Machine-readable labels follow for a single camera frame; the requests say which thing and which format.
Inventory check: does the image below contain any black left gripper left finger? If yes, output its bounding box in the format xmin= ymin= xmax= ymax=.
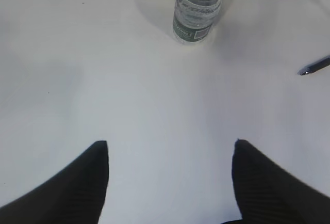
xmin=1 ymin=140 xmax=109 ymax=223

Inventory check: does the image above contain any clear water bottle green label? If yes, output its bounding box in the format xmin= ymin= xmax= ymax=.
xmin=173 ymin=0 xmax=222 ymax=43

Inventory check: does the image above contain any black pen across ruler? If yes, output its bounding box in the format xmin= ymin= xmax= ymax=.
xmin=298 ymin=56 xmax=330 ymax=76

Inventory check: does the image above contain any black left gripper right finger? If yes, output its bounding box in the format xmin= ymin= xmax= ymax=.
xmin=232 ymin=139 xmax=329 ymax=223

